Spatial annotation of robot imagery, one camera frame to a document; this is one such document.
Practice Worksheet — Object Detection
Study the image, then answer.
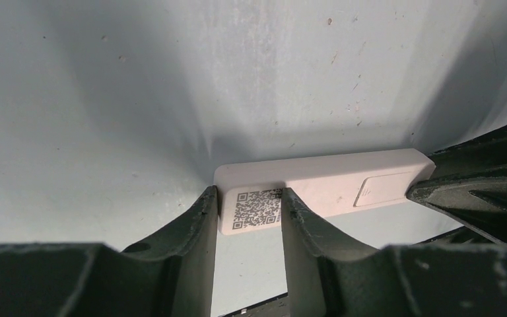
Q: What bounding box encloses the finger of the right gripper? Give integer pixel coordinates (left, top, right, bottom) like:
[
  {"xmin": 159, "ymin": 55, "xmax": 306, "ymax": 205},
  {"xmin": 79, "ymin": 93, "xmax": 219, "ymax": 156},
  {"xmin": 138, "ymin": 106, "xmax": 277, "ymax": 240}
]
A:
[
  {"xmin": 428, "ymin": 125, "xmax": 507, "ymax": 178},
  {"xmin": 407, "ymin": 164, "xmax": 507, "ymax": 244}
]

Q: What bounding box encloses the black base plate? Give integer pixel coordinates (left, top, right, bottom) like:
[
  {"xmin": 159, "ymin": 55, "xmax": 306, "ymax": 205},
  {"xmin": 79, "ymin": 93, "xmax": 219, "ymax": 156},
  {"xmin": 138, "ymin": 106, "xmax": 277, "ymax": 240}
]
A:
[{"xmin": 223, "ymin": 293, "xmax": 290, "ymax": 317}]

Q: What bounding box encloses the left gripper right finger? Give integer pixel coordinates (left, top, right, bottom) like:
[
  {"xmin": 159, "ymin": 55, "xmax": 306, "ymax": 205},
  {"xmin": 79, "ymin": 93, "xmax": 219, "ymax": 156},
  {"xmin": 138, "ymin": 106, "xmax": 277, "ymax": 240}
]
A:
[{"xmin": 281, "ymin": 188, "xmax": 507, "ymax": 316}]

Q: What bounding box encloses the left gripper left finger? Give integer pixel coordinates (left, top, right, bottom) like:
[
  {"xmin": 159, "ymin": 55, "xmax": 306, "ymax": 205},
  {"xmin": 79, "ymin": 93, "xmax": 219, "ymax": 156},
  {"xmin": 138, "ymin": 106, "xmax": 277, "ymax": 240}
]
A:
[{"xmin": 0, "ymin": 186, "xmax": 218, "ymax": 316}]

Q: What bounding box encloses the white battery cover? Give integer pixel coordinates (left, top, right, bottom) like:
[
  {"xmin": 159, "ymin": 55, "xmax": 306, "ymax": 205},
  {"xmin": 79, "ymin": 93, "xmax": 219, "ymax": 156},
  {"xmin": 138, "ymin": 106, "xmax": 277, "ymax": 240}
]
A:
[{"xmin": 354, "ymin": 172, "xmax": 414, "ymax": 207}]

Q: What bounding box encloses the white remote control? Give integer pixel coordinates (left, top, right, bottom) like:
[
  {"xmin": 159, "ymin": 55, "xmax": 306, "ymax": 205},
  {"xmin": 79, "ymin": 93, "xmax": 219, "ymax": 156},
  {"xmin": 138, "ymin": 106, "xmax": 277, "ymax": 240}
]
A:
[{"xmin": 214, "ymin": 149, "xmax": 436, "ymax": 235}]

